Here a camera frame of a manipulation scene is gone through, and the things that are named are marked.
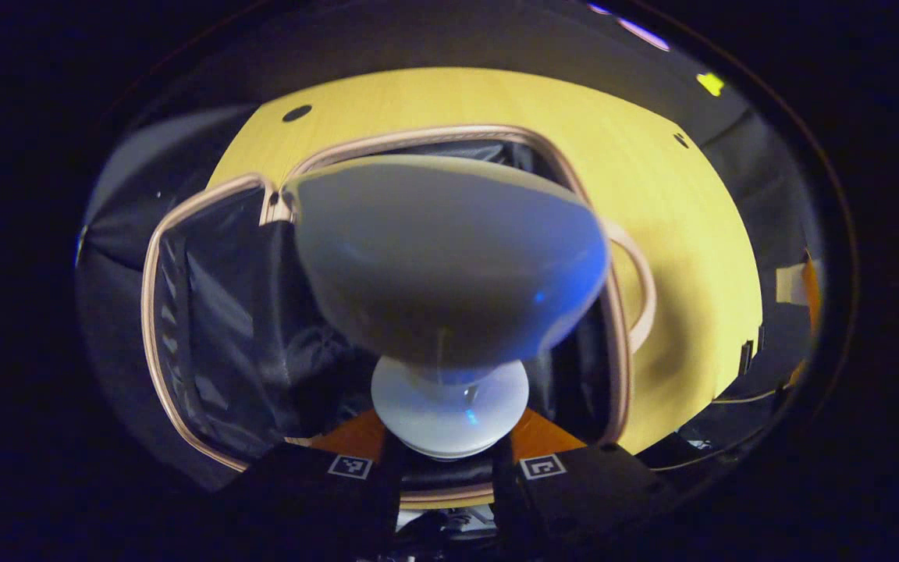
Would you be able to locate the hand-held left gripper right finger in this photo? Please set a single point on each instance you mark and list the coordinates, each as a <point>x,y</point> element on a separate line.
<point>574,499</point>

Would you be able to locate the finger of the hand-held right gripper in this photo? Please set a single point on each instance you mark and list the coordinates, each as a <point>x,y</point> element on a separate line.
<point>813,293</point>

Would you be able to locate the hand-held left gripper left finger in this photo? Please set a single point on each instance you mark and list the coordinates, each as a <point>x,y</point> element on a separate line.
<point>301,499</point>

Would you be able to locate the white pump bottle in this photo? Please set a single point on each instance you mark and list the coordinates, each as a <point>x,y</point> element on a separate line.
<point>449,257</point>

